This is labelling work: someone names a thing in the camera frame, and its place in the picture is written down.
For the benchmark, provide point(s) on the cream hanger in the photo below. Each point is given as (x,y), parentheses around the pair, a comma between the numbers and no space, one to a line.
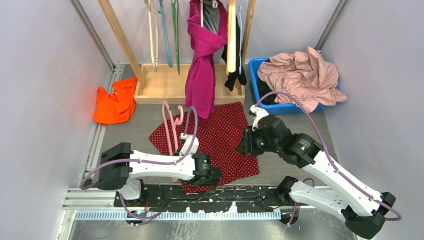
(153,33)

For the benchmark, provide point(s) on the magenta skirt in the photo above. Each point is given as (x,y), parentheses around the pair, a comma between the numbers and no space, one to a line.
(201,78)

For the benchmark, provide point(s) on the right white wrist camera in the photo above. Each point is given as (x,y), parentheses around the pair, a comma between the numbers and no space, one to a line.
(257,113)

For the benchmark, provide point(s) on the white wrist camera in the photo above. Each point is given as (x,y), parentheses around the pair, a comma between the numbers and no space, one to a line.
(257,113)
(190,144)

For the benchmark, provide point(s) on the black skirt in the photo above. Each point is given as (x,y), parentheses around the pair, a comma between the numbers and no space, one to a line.
(232,77)

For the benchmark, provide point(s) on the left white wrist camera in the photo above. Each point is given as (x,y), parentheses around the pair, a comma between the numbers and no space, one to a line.
(190,144)

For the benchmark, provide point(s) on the red dotted garment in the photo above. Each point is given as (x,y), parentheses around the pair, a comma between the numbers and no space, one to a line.
(218,135)

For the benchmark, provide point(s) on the aluminium rail frame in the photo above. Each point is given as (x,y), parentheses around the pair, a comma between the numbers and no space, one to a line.
(96,204)

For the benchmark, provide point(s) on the light blue hanger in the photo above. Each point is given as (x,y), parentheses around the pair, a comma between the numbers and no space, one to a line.
(240,21)

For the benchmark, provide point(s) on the orange garment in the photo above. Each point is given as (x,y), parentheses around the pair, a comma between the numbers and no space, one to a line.
(116,107)

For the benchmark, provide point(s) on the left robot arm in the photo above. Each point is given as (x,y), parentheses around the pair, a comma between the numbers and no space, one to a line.
(189,165)

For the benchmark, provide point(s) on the blue plastic bin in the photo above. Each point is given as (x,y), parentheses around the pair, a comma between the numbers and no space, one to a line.
(273,109)

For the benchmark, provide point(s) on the teal blue hanger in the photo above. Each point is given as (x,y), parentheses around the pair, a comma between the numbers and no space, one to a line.
(161,11)

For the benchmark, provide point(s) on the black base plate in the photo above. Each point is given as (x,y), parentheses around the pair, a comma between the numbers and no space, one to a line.
(244,198)

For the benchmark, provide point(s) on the black garment in bin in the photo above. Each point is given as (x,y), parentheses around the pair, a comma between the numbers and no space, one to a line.
(264,89)

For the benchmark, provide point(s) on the light wooden hanger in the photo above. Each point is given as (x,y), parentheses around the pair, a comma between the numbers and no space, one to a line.
(232,44)

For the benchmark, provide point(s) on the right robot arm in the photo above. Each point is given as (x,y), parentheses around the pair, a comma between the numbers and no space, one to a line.
(360,208)

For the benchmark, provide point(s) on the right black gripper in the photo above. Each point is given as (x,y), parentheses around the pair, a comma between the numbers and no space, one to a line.
(246,146)

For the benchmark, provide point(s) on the green hanger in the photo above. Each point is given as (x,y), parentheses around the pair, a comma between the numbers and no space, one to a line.
(175,23)

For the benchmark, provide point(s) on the pink garment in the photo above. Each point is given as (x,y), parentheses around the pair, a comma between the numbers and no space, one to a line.
(305,75)

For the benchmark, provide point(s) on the pink plastic hanger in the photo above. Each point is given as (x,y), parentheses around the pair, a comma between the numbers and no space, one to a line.
(172,129)

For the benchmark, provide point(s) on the wooden hanger rack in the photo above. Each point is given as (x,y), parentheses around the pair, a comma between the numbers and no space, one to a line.
(162,83)

